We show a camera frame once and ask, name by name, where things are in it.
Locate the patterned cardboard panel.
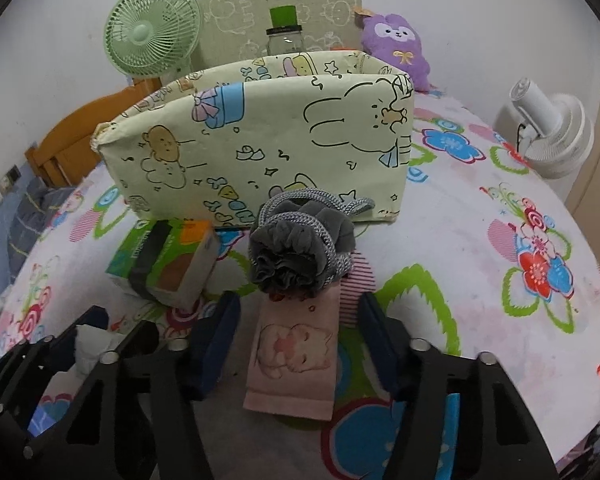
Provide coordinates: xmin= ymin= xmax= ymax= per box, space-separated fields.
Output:
xmin=192 ymin=0 xmax=362 ymax=70

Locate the white crumpled cloth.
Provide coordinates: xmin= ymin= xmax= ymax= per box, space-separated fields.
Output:
xmin=74 ymin=324 xmax=124 ymax=377

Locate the glass mason jar mug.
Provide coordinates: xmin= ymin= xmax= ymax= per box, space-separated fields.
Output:
xmin=266 ymin=25 xmax=304 ymax=55

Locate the yellow cartoon storage box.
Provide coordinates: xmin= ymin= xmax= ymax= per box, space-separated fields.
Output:
xmin=92 ymin=50 xmax=415 ymax=228

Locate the wall socket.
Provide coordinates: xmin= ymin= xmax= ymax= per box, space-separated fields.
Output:
xmin=0 ymin=166 xmax=21 ymax=196

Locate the grey scrunchie bundle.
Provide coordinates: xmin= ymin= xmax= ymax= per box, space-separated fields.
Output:
xmin=248 ymin=188 xmax=375 ymax=300

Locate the pink cartoon towel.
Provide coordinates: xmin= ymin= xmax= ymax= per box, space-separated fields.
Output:
xmin=242 ymin=251 xmax=377 ymax=422

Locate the grey plaid pillow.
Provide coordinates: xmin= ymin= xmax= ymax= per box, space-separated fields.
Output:
xmin=7 ymin=177 xmax=76 ymax=283

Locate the white standing fan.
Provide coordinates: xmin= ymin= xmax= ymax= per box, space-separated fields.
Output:
xmin=490 ymin=77 xmax=594 ymax=180

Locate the purple plush bunny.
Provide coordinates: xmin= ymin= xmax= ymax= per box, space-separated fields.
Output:
xmin=355 ymin=9 xmax=430 ymax=92

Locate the green desk fan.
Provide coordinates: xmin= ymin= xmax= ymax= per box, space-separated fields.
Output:
xmin=104 ymin=0 xmax=204 ymax=79

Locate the green cup on jar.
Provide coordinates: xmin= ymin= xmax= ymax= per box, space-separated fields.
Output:
xmin=270 ymin=4 xmax=298 ymax=28

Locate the floral tablecloth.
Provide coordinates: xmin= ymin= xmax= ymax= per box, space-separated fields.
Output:
xmin=0 ymin=86 xmax=600 ymax=480

